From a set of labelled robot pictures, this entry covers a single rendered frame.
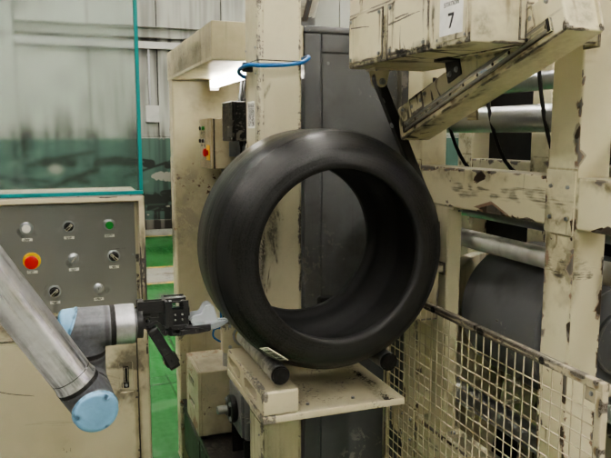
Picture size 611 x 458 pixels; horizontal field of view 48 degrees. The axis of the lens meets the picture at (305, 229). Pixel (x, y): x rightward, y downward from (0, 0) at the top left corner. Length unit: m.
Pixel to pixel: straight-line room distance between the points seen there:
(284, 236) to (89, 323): 0.64
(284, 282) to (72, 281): 0.68
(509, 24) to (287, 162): 0.54
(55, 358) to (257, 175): 0.56
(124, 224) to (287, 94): 0.69
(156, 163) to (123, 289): 8.54
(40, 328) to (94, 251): 0.85
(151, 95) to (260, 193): 9.37
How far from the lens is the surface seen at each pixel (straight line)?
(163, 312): 1.58
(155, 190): 10.76
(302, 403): 1.71
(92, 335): 1.55
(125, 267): 2.23
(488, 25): 1.46
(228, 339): 1.92
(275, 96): 1.90
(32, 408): 2.29
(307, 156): 1.51
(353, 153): 1.55
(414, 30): 1.63
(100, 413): 1.46
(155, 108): 10.74
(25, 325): 1.39
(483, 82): 1.63
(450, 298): 2.13
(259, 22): 1.91
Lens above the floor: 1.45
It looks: 8 degrees down
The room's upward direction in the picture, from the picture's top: straight up
